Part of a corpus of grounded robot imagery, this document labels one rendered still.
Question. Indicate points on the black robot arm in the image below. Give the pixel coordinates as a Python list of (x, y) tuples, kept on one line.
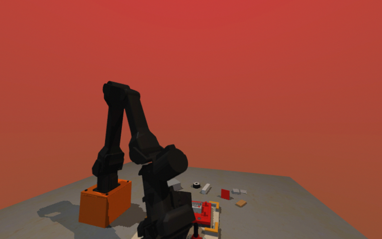
[(166, 163)]

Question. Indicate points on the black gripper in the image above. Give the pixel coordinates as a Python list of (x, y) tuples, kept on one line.
[(163, 221)]

